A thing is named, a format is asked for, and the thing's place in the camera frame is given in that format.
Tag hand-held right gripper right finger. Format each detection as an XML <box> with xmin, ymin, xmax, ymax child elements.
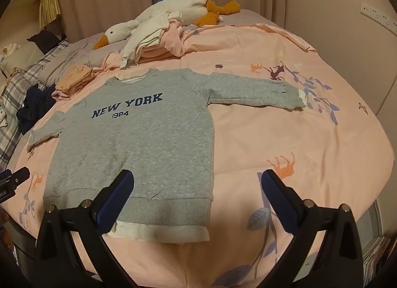
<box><xmin>261</xmin><ymin>169</ymin><xmax>365</xmax><ymax>288</ymax></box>

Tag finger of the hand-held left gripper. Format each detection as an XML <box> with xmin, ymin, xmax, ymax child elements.
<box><xmin>0</xmin><ymin>167</ymin><xmax>31</xmax><ymax>187</ymax></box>

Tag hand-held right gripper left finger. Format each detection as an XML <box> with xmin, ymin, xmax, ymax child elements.
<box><xmin>33</xmin><ymin>169</ymin><xmax>146</xmax><ymax>288</ymax></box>

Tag grey printed sweatshirt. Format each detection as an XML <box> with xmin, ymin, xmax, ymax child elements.
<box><xmin>27</xmin><ymin>69</ymin><xmax>307</xmax><ymax>244</ymax></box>

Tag folded orange clothes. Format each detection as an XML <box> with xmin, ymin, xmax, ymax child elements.
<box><xmin>51</xmin><ymin>63</ymin><xmax>103</xmax><ymax>101</ymax></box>

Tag folded peach clothes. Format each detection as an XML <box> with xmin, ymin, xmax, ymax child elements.
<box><xmin>138</xmin><ymin>44</ymin><xmax>176</xmax><ymax>63</ymax></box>

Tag cream white clothes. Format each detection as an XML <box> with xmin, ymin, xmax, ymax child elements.
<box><xmin>119</xmin><ymin>12</ymin><xmax>174</xmax><ymax>70</ymax></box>

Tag pink printed duvet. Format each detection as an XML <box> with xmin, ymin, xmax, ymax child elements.
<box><xmin>9</xmin><ymin>23</ymin><xmax>393</xmax><ymax>288</ymax></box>

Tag dark navy cloth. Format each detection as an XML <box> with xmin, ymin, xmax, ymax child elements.
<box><xmin>16</xmin><ymin>83</ymin><xmax>57</xmax><ymax>135</ymax></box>

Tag plaid pillow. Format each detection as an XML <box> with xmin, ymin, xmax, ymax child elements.
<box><xmin>0</xmin><ymin>38</ymin><xmax>72</xmax><ymax>164</ymax></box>

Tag stack of books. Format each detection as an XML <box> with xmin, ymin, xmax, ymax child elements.
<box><xmin>361</xmin><ymin>235</ymin><xmax>393</xmax><ymax>287</ymax></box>

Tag black cloth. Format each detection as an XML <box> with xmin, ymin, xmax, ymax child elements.
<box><xmin>27</xmin><ymin>29</ymin><xmax>67</xmax><ymax>55</ymax></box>

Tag yellow fringed cloth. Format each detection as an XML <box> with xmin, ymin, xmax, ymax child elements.
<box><xmin>39</xmin><ymin>0</ymin><xmax>62</xmax><ymax>29</ymax></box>

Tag pink garment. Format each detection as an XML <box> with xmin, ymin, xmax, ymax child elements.
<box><xmin>161</xmin><ymin>18</ymin><xmax>188</xmax><ymax>58</ymax></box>

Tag white goose plush toy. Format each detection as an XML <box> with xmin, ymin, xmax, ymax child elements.
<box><xmin>93</xmin><ymin>0</ymin><xmax>242</xmax><ymax>51</ymax></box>

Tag white wall power strip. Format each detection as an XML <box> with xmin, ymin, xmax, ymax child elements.
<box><xmin>360</xmin><ymin>2</ymin><xmax>397</xmax><ymax>35</ymax></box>

